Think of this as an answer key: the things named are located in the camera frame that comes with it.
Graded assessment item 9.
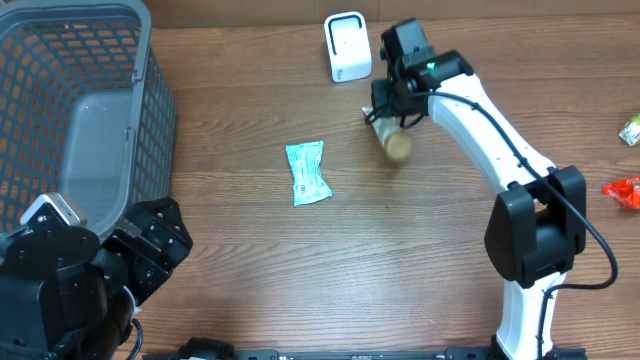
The orange spaghetti packet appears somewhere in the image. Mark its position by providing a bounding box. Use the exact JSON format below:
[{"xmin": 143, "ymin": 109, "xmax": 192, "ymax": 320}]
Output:
[{"xmin": 602, "ymin": 176, "xmax": 640, "ymax": 210}]

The white barcode scanner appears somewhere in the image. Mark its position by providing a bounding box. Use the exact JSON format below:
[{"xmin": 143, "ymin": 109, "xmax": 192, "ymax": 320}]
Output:
[{"xmin": 324, "ymin": 11, "xmax": 372, "ymax": 83}]

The grey plastic mesh basket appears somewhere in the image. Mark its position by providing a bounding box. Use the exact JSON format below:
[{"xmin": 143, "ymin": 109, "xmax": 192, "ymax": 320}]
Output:
[{"xmin": 1, "ymin": 0, "xmax": 177, "ymax": 237}]

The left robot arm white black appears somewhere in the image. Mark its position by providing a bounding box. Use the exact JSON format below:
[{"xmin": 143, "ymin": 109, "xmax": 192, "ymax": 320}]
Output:
[{"xmin": 1, "ymin": 193, "xmax": 193, "ymax": 359}]

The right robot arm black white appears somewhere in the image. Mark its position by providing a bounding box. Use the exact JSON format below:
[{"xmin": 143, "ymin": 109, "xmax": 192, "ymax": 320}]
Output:
[{"xmin": 365, "ymin": 19, "xmax": 619, "ymax": 359}]

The white cosmetic tube gold cap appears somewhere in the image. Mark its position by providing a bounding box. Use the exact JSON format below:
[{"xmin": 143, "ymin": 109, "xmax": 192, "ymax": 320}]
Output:
[{"xmin": 371, "ymin": 117, "xmax": 413, "ymax": 163}]

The teal snack packet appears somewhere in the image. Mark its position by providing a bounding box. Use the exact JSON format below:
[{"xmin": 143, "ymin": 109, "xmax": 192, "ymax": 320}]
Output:
[{"xmin": 285, "ymin": 141, "xmax": 333, "ymax": 206}]

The green tea carton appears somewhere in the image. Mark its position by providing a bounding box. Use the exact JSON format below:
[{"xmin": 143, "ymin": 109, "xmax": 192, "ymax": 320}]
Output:
[{"xmin": 618, "ymin": 113, "xmax": 640, "ymax": 146}]

